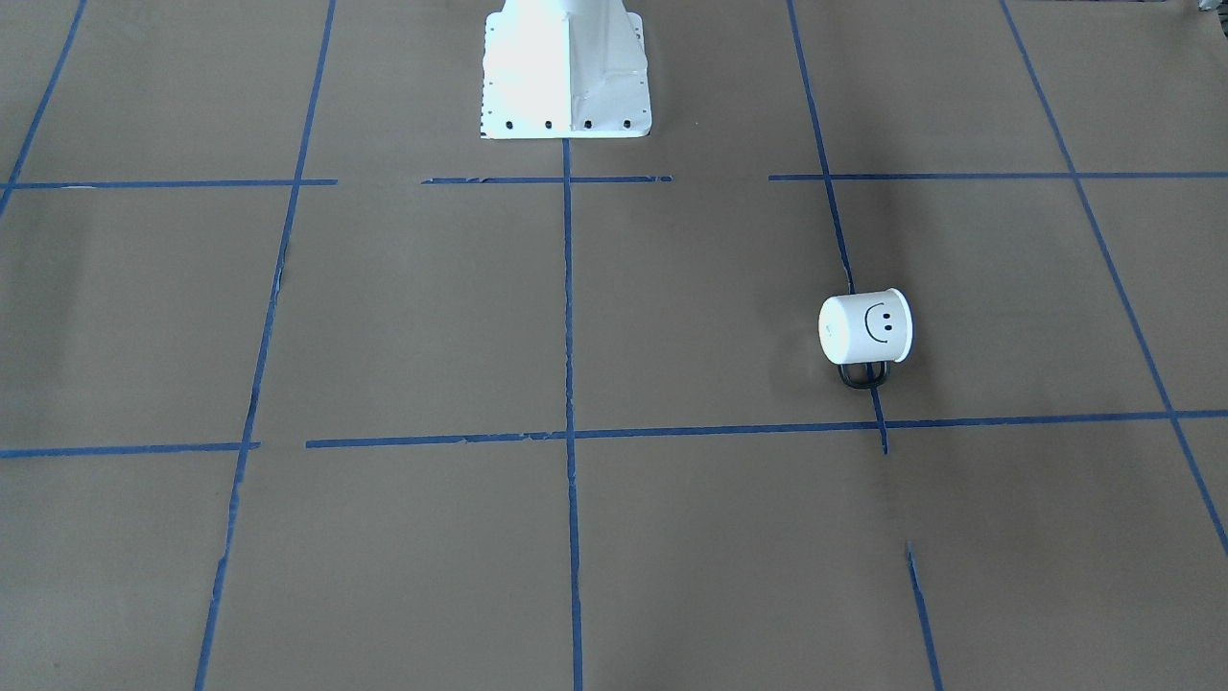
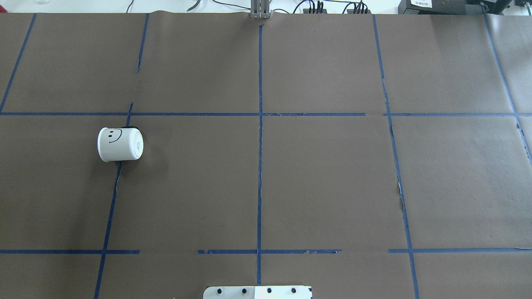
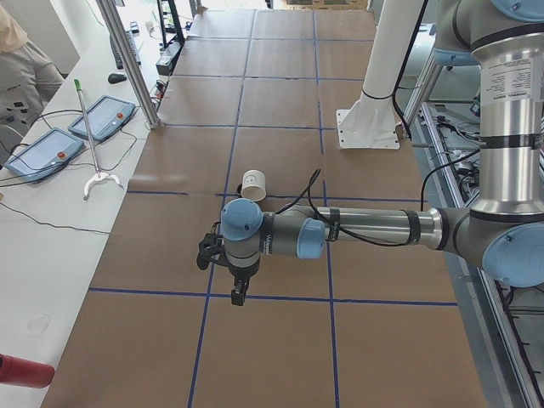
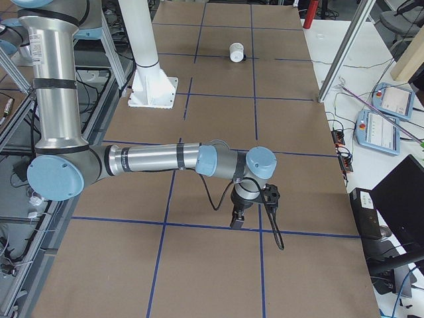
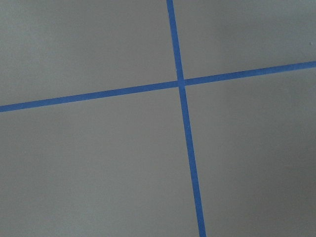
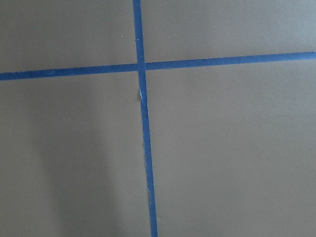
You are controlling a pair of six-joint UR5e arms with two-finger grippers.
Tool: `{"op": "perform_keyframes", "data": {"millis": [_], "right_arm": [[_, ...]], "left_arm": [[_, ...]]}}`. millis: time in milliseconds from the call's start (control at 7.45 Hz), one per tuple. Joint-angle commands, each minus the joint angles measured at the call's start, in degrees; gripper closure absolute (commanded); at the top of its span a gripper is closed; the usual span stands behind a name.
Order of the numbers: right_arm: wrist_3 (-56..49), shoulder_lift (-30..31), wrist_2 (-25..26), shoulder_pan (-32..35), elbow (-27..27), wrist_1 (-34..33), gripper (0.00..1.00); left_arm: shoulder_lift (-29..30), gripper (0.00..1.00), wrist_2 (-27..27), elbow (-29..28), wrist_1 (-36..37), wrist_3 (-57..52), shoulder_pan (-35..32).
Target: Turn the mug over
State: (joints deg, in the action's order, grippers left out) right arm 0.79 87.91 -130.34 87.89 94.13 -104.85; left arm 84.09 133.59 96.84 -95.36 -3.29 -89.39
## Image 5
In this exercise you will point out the blue tape strip lengthwise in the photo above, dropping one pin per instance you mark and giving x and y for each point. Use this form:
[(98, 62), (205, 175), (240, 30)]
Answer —
[(186, 119)]

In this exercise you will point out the blue tape strip crosswise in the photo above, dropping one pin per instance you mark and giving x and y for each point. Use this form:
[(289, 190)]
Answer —
[(157, 86)]

